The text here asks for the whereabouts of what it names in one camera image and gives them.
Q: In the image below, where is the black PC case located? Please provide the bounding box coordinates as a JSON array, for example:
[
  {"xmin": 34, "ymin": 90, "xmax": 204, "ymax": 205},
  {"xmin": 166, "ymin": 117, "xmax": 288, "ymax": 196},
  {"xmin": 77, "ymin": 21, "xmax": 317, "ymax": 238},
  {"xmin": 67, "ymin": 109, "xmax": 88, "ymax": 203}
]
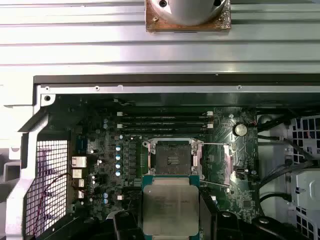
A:
[{"xmin": 0, "ymin": 73, "xmax": 320, "ymax": 240}]

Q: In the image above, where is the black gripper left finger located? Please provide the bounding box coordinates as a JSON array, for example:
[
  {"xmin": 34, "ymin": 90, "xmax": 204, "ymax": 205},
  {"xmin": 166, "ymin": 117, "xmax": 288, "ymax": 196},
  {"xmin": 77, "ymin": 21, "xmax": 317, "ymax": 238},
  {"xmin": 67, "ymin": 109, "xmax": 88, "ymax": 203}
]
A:
[{"xmin": 101, "ymin": 189, "xmax": 144, "ymax": 240}]

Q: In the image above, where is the green motherboard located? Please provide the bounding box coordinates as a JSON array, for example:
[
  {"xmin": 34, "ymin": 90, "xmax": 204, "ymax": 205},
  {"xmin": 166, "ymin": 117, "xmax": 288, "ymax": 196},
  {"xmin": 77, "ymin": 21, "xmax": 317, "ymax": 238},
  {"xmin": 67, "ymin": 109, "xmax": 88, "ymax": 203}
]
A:
[{"xmin": 67, "ymin": 98, "xmax": 260, "ymax": 226}]

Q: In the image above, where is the silver coin battery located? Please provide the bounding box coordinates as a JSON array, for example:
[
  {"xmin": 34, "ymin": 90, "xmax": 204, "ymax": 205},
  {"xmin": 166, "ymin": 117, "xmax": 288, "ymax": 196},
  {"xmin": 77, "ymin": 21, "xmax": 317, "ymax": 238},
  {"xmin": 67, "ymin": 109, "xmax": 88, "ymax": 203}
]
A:
[{"xmin": 232, "ymin": 121, "xmax": 249, "ymax": 137}]

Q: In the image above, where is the CPU socket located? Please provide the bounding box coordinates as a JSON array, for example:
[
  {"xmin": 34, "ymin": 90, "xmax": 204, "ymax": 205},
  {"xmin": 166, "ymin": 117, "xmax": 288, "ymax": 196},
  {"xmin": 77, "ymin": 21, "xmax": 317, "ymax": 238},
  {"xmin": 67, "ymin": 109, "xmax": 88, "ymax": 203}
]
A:
[{"xmin": 141, "ymin": 138, "xmax": 205, "ymax": 177}]

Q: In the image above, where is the RAM slot with white clips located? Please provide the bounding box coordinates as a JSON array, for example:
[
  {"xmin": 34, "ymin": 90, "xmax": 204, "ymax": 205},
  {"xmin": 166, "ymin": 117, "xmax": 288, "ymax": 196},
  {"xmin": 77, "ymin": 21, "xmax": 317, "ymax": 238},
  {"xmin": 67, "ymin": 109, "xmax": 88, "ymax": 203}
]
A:
[
  {"xmin": 116, "ymin": 111, "xmax": 214, "ymax": 117},
  {"xmin": 116, "ymin": 123, "xmax": 214, "ymax": 130}
]

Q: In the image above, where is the silver CPU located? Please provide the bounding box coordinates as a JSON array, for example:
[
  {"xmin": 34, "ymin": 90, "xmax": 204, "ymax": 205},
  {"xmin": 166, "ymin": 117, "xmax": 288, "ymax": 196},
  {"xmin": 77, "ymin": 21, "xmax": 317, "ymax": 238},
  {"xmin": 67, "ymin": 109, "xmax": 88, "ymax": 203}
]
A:
[{"xmin": 141, "ymin": 174, "xmax": 201, "ymax": 237}]

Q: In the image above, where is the black cable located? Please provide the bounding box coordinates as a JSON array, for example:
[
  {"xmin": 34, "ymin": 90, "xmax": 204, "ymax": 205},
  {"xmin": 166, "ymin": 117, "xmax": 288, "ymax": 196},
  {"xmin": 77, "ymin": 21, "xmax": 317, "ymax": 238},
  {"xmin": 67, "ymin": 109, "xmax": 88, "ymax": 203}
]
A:
[
  {"xmin": 259, "ymin": 192, "xmax": 292, "ymax": 204},
  {"xmin": 257, "ymin": 113, "xmax": 293, "ymax": 133},
  {"xmin": 259, "ymin": 158, "xmax": 314, "ymax": 192}
]

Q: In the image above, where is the metal drive cage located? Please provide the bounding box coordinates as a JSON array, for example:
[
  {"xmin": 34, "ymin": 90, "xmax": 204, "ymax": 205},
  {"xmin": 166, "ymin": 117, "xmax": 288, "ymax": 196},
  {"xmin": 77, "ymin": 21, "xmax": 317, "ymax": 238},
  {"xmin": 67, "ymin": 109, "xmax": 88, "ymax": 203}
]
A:
[{"xmin": 284, "ymin": 116, "xmax": 320, "ymax": 240}]

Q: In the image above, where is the metal socket cover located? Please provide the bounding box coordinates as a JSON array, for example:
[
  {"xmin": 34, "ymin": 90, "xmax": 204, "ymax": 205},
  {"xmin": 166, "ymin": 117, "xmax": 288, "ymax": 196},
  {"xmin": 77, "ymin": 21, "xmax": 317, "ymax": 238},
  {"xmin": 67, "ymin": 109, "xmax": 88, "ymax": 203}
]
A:
[{"xmin": 193, "ymin": 141, "xmax": 236, "ymax": 188}]

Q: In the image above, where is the brown square base plate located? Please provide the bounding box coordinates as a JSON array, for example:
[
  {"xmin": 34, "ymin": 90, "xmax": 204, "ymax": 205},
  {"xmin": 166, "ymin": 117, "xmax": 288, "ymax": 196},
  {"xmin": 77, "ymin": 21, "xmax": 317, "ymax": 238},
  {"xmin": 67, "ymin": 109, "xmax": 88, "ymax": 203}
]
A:
[{"xmin": 144, "ymin": 0, "xmax": 232, "ymax": 33}]

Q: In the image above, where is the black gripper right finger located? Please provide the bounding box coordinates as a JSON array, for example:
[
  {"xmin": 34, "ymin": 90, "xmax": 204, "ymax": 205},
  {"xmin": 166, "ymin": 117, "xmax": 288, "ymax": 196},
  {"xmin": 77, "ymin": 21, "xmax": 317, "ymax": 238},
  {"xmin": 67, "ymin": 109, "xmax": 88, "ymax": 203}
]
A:
[{"xmin": 199, "ymin": 191, "xmax": 280, "ymax": 240}]

